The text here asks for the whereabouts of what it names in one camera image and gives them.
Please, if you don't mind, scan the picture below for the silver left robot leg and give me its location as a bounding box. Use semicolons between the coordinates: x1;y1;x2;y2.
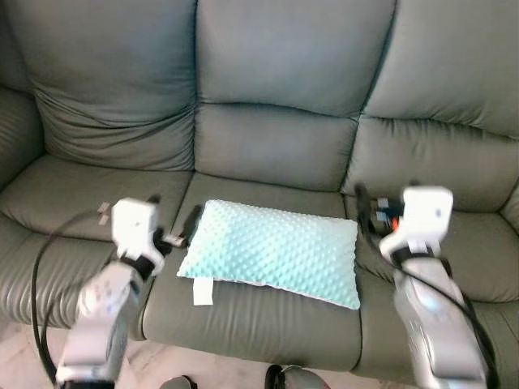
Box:
160;374;196;389

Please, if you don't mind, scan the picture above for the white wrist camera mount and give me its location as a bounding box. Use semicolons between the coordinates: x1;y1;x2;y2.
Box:
111;198;164;261
379;186;454;259

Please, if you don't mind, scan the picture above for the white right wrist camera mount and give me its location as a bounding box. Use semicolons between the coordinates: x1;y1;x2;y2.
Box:
379;186;454;259

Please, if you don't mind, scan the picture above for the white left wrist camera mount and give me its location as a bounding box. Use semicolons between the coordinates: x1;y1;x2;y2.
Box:
111;198;164;261

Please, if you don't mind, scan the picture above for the teal dotted plush pillow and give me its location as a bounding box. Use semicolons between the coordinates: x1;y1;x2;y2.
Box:
177;199;361;311

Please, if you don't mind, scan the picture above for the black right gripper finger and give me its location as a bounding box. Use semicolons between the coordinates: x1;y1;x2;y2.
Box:
354;184;371;237

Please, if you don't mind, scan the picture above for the grey-green leather sofa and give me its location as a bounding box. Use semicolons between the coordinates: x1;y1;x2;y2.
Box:
0;0;519;387

